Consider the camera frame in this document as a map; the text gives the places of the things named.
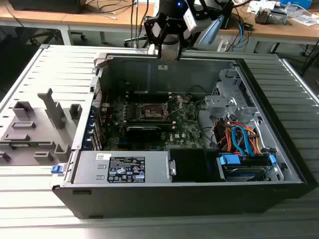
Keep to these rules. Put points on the CPU socket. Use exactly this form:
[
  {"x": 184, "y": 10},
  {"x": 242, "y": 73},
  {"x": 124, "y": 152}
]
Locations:
[{"x": 152, "y": 112}]

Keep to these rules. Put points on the grey parts rack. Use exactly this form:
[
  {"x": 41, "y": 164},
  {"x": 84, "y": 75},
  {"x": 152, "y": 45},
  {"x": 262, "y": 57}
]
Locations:
[{"x": 37, "y": 119}]

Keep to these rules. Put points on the green RAM stick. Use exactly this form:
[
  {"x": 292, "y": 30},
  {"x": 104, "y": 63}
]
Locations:
[{"x": 30, "y": 143}]

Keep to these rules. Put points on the blue box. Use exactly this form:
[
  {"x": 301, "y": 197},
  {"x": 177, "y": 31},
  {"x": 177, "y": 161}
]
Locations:
[{"x": 296, "y": 2}]

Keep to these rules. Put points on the CPU cooler heatsink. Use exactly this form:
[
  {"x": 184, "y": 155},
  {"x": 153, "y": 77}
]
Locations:
[{"x": 269, "y": 16}]

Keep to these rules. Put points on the office chair base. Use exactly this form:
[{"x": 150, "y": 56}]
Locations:
[{"x": 132, "y": 40}]

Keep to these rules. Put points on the wooden desk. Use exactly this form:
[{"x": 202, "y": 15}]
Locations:
[
  {"x": 274, "y": 32},
  {"x": 74, "y": 17}
]

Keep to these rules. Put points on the grey power supply unit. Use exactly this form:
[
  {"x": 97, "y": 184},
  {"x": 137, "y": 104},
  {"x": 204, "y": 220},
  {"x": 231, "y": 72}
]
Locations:
[{"x": 87, "y": 164}]

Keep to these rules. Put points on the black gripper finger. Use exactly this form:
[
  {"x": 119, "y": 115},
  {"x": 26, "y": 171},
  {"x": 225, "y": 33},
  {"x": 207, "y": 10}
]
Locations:
[
  {"x": 147, "y": 30},
  {"x": 180, "y": 37}
]

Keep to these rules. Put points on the metal drive cage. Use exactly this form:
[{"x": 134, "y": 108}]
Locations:
[{"x": 219, "y": 102}]

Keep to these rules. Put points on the silver CPU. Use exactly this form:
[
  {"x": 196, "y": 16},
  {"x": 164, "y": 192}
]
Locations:
[{"x": 169, "y": 53}]

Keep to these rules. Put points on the pale blue teach pendant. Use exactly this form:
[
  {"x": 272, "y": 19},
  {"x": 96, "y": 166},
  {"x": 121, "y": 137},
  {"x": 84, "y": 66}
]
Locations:
[{"x": 211, "y": 32}]

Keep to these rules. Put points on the small black box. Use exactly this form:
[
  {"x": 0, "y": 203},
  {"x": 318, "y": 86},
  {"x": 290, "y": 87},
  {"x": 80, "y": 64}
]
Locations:
[{"x": 228, "y": 21}]

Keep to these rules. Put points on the green motherboard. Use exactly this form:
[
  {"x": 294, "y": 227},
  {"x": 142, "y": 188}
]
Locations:
[{"x": 184, "y": 129}]

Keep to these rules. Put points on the large black box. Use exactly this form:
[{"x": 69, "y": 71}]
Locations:
[{"x": 45, "y": 6}]

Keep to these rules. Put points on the blue case latch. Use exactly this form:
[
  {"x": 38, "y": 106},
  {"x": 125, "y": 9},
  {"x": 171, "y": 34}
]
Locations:
[{"x": 56, "y": 170}]

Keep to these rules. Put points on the black PC case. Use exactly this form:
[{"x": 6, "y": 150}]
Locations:
[{"x": 149, "y": 201}]

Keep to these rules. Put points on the round coin battery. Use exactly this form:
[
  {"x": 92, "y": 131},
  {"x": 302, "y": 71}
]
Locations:
[{"x": 186, "y": 100}]

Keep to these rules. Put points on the hard disk in blue carrier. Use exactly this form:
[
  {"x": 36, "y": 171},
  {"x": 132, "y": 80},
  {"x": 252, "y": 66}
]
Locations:
[{"x": 239, "y": 171}]

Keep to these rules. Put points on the clear plastic bag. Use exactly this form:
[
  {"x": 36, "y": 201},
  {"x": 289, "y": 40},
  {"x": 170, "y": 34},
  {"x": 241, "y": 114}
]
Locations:
[{"x": 305, "y": 20}]

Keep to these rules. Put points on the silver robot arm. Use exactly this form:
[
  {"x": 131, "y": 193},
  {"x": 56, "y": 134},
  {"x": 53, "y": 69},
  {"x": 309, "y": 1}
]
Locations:
[{"x": 219, "y": 6}]

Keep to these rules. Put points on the black office chair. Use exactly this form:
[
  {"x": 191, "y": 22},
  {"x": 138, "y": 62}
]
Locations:
[{"x": 49, "y": 35}]

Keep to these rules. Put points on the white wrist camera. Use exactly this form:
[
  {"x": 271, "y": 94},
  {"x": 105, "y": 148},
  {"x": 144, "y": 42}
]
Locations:
[{"x": 190, "y": 21}]

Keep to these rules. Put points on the black graphics card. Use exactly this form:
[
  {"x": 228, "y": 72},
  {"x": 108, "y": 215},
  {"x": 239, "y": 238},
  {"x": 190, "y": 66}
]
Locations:
[{"x": 142, "y": 134}]

